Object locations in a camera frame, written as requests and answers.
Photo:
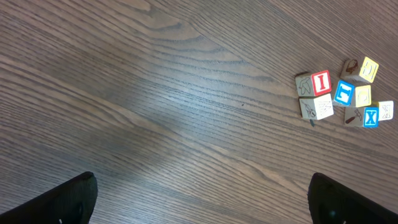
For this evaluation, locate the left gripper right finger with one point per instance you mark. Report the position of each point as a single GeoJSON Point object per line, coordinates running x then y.
{"type": "Point", "coordinates": [331, 202]}

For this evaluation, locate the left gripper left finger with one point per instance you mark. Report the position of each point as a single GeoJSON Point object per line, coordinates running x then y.
{"type": "Point", "coordinates": [71, 202]}

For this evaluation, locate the white green-sided block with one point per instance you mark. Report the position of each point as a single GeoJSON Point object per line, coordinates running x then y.
{"type": "Point", "coordinates": [316, 108]}

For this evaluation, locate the blue X block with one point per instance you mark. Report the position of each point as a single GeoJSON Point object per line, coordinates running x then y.
{"type": "Point", "coordinates": [365, 117]}

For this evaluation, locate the white patterned block right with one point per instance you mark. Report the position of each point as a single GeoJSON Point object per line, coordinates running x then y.
{"type": "Point", "coordinates": [386, 109]}

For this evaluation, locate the blue L block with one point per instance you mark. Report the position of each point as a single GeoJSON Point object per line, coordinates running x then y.
{"type": "Point", "coordinates": [342, 93]}

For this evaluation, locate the yellow block centre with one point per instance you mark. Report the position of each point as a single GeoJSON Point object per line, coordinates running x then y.
{"type": "Point", "coordinates": [362, 96]}

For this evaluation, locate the yellow block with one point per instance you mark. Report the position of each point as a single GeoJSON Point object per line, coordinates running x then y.
{"type": "Point", "coordinates": [363, 70]}
{"type": "Point", "coordinates": [362, 96]}

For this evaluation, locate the red I block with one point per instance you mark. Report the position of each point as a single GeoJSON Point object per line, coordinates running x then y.
{"type": "Point", "coordinates": [313, 84]}

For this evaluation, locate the yellow block far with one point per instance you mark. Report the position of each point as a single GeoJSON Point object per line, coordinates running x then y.
{"type": "Point", "coordinates": [363, 70]}

